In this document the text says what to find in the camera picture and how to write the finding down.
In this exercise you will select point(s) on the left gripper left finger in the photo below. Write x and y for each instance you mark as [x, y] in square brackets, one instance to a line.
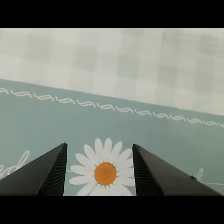
[40, 175]

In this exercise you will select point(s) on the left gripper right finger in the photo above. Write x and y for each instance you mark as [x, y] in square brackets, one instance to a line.
[160, 176]

